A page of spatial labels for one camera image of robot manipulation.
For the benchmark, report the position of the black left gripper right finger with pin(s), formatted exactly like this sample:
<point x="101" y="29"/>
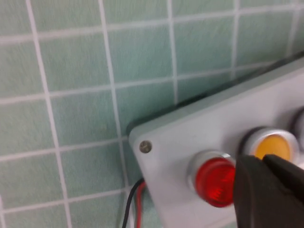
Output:
<point x="289" y="178"/>

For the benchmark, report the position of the green white checked tablecloth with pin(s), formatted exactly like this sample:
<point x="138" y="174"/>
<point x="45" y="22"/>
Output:
<point x="71" y="83"/>

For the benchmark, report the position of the yellow round push button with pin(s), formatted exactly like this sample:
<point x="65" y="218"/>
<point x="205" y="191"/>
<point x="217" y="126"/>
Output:
<point x="273" y="147"/>

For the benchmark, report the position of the grey black button control box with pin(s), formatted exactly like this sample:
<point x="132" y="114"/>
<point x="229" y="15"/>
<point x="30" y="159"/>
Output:
<point x="202" y="133"/>

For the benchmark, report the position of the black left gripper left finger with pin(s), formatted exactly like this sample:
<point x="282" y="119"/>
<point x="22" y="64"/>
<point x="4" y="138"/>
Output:
<point x="256" y="202"/>

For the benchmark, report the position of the red dome illuminated button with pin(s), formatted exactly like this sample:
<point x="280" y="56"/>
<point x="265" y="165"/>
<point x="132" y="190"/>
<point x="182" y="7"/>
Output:
<point x="213" y="180"/>

